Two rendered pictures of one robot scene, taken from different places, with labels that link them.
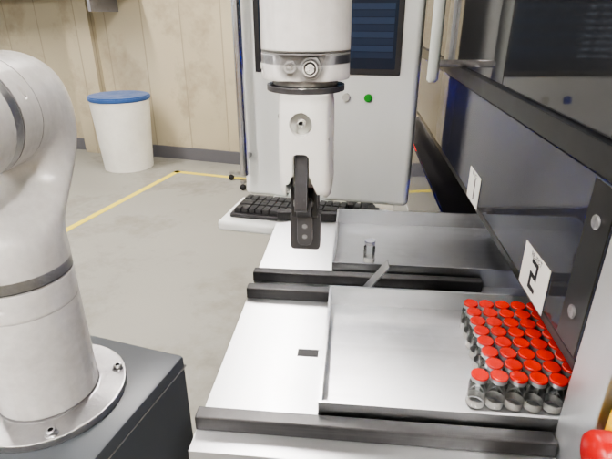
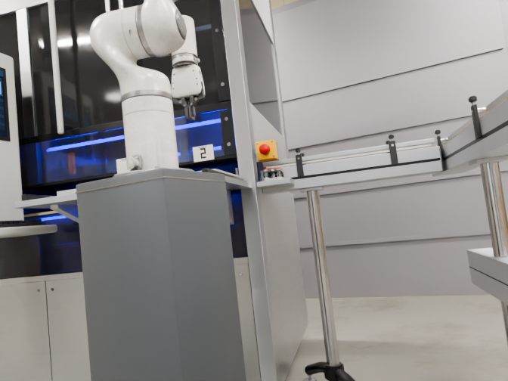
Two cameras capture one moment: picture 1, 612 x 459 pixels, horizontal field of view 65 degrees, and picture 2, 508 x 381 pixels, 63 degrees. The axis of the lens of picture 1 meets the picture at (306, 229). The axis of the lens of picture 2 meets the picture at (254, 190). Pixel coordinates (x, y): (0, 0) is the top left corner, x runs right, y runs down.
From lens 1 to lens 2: 141 cm
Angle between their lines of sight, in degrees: 85
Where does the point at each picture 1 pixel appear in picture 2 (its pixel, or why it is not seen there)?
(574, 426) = (246, 167)
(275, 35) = (191, 49)
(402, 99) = (13, 156)
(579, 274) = (226, 134)
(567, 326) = (228, 149)
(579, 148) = (208, 109)
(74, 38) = not seen: outside the picture
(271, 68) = (190, 57)
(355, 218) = not seen: hidden behind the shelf
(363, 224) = not seen: hidden behind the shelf
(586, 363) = (241, 150)
